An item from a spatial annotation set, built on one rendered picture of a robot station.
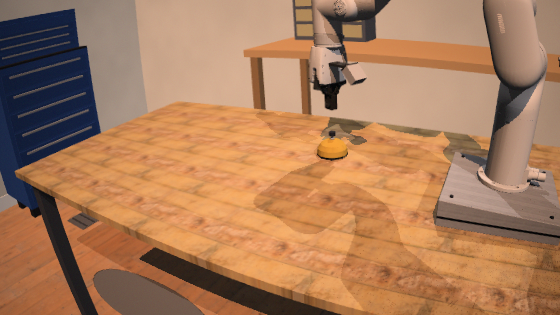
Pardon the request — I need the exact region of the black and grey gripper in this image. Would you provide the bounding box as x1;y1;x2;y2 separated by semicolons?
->
309;44;348;111

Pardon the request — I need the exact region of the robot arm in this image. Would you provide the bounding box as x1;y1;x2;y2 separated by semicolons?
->
311;0;548;193

